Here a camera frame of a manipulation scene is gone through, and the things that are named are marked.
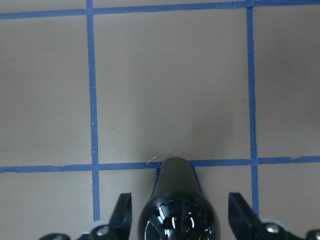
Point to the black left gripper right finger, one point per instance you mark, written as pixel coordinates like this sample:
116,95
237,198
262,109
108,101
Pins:
242,220

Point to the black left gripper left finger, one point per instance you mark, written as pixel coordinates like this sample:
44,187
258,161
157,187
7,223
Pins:
121,219

